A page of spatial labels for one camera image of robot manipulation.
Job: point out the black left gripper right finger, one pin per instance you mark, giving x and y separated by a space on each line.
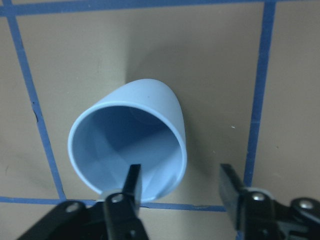
251 212

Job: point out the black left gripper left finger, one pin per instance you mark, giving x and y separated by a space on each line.
121 209

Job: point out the light blue plastic cup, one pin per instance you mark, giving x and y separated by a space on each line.
140 123

